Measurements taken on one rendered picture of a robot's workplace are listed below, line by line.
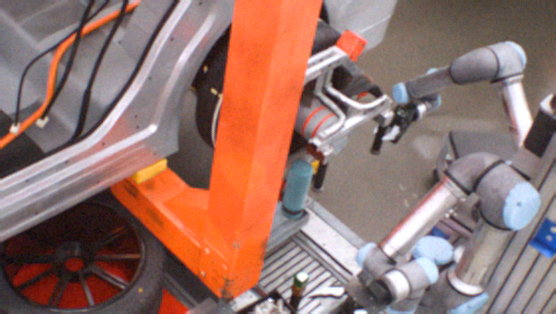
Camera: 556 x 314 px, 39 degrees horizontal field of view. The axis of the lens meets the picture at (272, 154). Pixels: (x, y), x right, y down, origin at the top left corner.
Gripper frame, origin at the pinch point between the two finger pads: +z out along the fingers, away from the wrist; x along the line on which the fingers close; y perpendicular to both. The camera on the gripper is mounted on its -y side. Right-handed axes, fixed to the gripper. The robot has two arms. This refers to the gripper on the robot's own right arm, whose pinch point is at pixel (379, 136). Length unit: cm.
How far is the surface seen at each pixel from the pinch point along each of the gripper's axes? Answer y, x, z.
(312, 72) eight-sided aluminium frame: 29.0, -20.4, 24.5
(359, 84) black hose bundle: 20.3, -11.5, 5.4
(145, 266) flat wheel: -33, -25, 92
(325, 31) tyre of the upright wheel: 33.7, -30.8, 7.4
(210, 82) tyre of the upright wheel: 16, -48, 47
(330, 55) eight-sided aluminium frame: 27.8, -24.5, 9.9
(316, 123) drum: 7.0, -15.3, 22.0
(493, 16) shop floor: -82, -77, -252
